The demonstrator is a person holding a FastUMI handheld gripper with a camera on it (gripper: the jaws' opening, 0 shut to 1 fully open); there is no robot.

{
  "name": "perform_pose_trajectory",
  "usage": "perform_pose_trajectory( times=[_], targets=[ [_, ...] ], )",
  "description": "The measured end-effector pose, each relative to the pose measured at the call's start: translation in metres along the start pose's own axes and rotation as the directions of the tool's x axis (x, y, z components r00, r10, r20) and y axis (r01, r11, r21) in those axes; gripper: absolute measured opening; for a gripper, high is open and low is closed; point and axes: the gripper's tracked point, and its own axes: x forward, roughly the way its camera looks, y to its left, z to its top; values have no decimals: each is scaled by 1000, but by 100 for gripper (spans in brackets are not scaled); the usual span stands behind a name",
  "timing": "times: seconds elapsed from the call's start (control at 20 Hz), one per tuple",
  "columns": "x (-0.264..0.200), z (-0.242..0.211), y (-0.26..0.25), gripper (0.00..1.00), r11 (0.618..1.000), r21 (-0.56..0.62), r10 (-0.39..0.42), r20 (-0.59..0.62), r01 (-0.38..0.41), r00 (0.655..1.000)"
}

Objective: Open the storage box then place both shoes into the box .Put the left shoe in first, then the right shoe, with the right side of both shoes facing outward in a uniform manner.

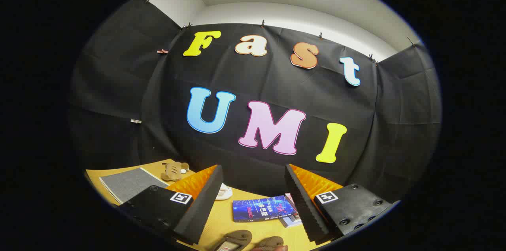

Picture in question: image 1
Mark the silver clip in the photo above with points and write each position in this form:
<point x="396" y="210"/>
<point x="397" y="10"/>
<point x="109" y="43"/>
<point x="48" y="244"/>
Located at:
<point x="136" y="121"/>

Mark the white plush toy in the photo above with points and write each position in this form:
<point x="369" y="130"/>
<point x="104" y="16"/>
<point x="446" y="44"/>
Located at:
<point x="223" y="192"/>

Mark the brown striped plush toy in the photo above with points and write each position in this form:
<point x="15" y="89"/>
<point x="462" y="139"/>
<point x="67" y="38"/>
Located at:
<point x="173" y="172"/>

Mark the black backdrop cloth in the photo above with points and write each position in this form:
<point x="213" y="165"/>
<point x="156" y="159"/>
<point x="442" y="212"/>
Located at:
<point x="276" y="97"/>

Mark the brown fuzzy shoe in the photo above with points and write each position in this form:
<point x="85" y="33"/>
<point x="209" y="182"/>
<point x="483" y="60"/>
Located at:
<point x="237" y="238"/>
<point x="270" y="242"/>

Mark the pink cover book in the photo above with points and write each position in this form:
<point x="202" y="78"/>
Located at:
<point x="291" y="202"/>

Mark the light blue book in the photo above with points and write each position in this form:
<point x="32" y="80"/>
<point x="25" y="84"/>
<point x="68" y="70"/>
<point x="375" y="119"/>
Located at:
<point x="290" y="221"/>

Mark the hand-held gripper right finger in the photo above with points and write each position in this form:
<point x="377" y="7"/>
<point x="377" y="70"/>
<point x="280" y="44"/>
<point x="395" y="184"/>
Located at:
<point x="302" y="199"/>

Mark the dark blue book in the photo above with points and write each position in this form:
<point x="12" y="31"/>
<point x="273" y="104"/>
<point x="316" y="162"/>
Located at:
<point x="261" y="208"/>

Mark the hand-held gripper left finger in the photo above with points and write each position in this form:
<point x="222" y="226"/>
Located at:
<point x="203" y="199"/>

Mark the grey fabric storage box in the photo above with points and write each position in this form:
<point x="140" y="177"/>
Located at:
<point x="128" y="184"/>

